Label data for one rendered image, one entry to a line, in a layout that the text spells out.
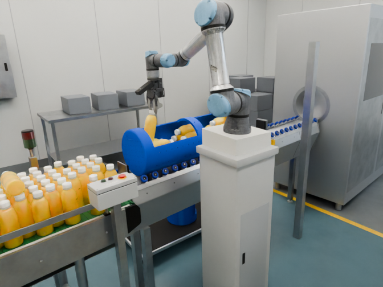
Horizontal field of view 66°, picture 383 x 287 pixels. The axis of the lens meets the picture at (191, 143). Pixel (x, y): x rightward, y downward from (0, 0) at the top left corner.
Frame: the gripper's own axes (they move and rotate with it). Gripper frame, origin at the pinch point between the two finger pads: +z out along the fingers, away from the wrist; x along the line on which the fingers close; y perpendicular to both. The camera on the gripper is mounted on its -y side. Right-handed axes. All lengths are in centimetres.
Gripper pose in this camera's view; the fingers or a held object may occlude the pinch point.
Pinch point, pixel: (152, 111)
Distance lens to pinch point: 179.8
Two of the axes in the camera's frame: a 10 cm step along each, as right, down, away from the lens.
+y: 7.5, -2.2, 6.2
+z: 0.3, 9.6, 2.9
